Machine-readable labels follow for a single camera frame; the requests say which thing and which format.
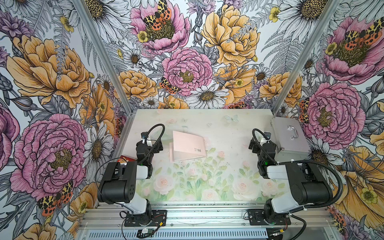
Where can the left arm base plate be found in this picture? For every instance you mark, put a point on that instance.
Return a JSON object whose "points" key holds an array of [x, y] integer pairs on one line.
{"points": [[157, 218]]}

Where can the small green circuit board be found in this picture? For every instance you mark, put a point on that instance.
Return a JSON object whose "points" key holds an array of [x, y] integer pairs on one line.
{"points": [[145, 233]]}

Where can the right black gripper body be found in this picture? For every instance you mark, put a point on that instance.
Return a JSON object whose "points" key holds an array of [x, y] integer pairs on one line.
{"points": [[255, 150]]}

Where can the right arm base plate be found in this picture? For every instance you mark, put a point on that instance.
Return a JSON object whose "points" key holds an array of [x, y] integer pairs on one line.
{"points": [[258, 217]]}

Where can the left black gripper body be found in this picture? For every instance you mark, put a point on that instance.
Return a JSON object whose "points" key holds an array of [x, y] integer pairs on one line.
{"points": [[155, 151]]}

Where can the silver metal case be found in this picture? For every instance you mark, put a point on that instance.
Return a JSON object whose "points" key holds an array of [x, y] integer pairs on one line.
{"points": [[290, 140]]}

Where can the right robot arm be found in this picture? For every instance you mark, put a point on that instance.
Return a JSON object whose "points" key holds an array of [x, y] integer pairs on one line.
{"points": [[307, 186]]}

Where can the aluminium rail frame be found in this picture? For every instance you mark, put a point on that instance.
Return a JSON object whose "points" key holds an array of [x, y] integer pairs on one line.
{"points": [[186, 221]]}

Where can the red and white box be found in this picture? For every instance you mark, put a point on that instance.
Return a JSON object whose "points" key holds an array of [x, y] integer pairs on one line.
{"points": [[124, 159]]}

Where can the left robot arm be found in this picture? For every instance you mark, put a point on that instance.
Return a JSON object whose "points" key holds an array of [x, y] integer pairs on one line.
{"points": [[118, 184]]}

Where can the pink photo album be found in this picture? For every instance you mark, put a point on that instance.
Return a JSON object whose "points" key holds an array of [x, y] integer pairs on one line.
{"points": [[186, 147]]}

